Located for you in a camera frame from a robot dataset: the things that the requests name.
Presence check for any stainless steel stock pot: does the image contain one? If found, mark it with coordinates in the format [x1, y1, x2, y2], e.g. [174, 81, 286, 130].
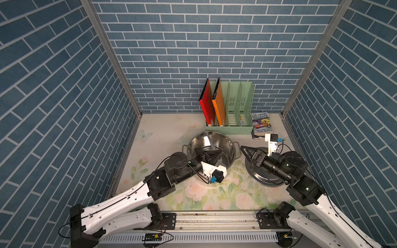
[182, 131, 242, 184]

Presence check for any red file folder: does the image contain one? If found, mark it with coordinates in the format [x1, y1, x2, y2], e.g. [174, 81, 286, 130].
[199, 78, 216, 126]

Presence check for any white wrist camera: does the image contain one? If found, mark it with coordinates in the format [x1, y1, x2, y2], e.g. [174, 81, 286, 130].
[265, 134, 284, 157]
[201, 162, 227, 184]

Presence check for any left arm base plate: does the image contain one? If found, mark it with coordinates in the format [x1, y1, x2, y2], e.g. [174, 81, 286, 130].
[156, 212, 177, 230]

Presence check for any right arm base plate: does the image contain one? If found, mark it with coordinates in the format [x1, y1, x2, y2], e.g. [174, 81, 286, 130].
[256, 212, 292, 229]

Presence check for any floral table mat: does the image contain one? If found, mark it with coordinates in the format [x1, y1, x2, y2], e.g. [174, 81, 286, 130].
[115, 113, 302, 211]

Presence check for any aluminium front rail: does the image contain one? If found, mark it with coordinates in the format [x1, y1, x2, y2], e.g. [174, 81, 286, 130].
[88, 210, 346, 235]

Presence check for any green plastic file organizer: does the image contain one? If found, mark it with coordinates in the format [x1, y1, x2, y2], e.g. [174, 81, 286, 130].
[206, 81, 254, 135]

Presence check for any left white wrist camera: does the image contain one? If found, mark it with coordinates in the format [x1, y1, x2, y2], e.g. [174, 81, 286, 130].
[201, 162, 227, 184]

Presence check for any treehouse paperback book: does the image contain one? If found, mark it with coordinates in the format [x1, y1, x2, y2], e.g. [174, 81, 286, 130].
[251, 112, 274, 136]

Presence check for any right aluminium corner post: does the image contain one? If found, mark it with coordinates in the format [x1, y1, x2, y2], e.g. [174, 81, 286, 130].
[281, 0, 353, 120]

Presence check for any long steel ladle spoon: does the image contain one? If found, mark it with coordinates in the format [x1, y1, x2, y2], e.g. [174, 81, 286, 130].
[204, 131, 217, 151]

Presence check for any aluminium corner post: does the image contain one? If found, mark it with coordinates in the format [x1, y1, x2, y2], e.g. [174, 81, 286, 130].
[281, 0, 353, 120]
[81, 0, 142, 119]

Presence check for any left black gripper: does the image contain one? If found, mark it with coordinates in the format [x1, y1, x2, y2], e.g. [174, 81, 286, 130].
[172, 147, 222, 184]

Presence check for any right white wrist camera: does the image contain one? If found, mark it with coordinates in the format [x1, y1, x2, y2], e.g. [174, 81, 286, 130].
[265, 134, 284, 157]

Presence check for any orange file folder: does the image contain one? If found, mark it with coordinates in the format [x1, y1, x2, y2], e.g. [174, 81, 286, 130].
[212, 78, 226, 127]

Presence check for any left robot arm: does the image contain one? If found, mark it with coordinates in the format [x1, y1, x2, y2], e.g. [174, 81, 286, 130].
[69, 148, 227, 248]

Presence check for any left aluminium corner post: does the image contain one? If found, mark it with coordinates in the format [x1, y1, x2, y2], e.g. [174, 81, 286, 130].
[81, 0, 142, 119]

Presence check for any stainless steel pot lid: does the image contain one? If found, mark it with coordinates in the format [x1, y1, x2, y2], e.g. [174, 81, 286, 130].
[242, 152, 284, 187]

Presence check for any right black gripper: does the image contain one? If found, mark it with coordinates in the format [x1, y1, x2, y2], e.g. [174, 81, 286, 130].
[241, 146, 291, 185]

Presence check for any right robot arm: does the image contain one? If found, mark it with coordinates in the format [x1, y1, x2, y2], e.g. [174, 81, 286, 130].
[240, 146, 382, 248]

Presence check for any dark book underneath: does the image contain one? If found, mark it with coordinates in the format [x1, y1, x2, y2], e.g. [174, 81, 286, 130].
[252, 130, 274, 141]

